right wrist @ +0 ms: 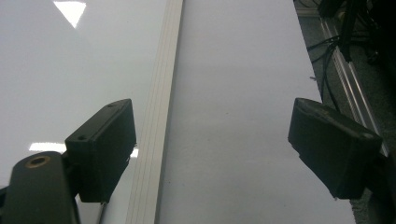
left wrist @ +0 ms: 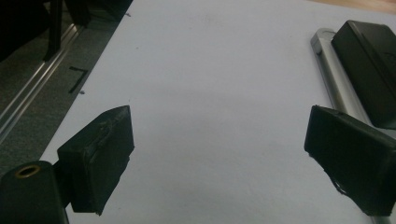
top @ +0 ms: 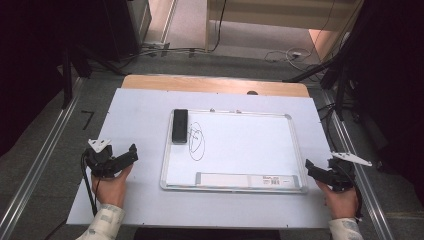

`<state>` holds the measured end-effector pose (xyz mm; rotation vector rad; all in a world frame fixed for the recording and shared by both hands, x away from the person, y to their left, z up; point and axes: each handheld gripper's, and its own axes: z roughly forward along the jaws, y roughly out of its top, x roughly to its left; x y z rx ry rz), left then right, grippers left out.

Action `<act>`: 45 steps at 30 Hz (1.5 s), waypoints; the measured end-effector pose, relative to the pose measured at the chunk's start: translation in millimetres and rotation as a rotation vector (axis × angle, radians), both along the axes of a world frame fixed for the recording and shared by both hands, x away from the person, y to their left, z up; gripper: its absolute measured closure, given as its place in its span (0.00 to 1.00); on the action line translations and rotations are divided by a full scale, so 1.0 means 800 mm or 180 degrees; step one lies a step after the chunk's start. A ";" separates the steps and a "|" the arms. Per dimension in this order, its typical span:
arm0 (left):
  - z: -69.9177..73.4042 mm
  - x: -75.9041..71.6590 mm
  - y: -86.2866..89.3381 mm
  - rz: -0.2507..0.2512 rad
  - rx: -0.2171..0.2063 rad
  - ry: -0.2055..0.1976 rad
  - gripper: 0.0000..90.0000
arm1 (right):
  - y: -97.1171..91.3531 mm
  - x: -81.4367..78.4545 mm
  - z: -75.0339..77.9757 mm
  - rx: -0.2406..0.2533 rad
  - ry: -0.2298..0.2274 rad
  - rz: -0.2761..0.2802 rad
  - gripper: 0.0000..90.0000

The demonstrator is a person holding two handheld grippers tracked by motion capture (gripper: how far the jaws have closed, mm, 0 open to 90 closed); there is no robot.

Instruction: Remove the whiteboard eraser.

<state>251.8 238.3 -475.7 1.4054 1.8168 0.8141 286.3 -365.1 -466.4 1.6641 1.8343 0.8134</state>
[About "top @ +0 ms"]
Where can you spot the white table cover board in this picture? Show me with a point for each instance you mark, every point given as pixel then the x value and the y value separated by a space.
pixel 140 110

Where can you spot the dark cabinet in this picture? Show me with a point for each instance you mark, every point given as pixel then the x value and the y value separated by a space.
pixel 121 26

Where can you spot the white whiteboard with metal frame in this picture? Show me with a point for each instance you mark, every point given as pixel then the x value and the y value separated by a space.
pixel 243 146

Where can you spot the grey power strip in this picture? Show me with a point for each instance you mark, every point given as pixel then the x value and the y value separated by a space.
pixel 156 45

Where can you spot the black metal stand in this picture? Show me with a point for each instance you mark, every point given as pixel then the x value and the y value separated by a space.
pixel 340 90
pixel 67 80

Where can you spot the dark curtain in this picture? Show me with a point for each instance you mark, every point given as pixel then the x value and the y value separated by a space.
pixel 30 50
pixel 393 83

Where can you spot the person's right hand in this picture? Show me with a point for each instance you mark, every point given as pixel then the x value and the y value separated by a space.
pixel 343 205

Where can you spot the person's left hand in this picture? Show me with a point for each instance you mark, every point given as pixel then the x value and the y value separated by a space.
pixel 110 191

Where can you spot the black whiteboard eraser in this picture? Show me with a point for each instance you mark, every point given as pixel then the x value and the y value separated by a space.
pixel 180 126

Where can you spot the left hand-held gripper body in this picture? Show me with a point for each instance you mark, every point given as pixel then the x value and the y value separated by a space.
pixel 100 161

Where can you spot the wooden table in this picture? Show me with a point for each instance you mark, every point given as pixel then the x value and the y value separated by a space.
pixel 200 84

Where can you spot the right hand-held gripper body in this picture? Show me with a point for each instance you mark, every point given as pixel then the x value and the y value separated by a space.
pixel 341 175

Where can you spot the aluminium floor rail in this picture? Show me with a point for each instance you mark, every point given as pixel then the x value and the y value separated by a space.
pixel 36 166
pixel 363 180

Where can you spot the white label strip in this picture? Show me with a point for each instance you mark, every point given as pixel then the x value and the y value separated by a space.
pixel 233 180

